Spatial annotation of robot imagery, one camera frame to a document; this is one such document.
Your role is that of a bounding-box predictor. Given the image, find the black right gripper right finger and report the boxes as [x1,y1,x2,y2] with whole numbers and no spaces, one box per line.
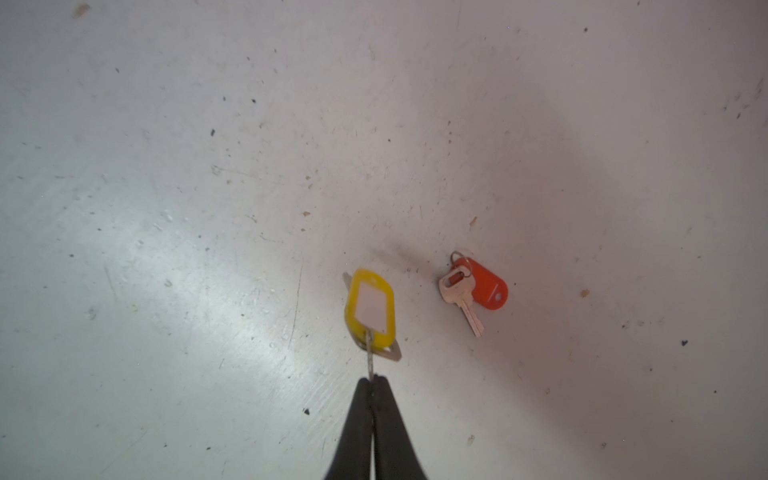
[371,376,427,480]

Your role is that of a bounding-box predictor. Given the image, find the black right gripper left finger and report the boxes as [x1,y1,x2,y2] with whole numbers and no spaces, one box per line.
[325,378,374,480]

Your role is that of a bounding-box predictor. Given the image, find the key with yellow tag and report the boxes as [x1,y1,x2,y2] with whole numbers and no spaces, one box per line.
[344,269,402,380]

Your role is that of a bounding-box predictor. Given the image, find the key with red tag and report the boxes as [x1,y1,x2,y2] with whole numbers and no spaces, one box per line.
[438,251,509,337]

